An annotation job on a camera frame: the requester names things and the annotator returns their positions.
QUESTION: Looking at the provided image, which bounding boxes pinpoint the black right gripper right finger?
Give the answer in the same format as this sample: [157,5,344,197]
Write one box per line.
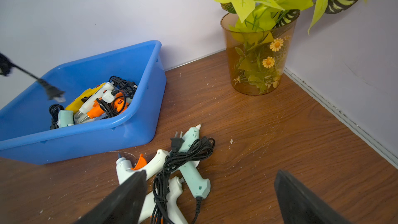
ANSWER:
[274,170,350,224]

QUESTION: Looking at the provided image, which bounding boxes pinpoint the white glue gun red switch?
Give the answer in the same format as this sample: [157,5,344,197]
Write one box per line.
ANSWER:
[78,82,116,115]

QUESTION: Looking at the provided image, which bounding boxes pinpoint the yellow glue gun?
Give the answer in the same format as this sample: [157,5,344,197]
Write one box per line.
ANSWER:
[65,83,105,114]

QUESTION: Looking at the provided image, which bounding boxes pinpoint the blue plastic storage box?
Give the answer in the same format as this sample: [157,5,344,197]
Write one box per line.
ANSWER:
[1,40,166,165]

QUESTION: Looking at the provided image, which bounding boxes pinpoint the small white red glue gun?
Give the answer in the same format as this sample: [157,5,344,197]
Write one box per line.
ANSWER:
[138,176,188,224]

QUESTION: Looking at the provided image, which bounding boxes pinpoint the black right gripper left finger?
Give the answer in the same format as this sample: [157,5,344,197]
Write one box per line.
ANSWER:
[76,171,147,224]

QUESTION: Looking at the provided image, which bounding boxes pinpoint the mint glue gun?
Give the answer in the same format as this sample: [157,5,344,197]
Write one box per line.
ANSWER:
[178,124,211,199]
[57,110,74,128]

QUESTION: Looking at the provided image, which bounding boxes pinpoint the potted green plant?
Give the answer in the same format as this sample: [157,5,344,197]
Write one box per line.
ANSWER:
[214,0,366,95]

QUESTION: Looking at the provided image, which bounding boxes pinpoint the white orange glue gun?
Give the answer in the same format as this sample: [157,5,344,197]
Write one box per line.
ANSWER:
[116,149,170,185]

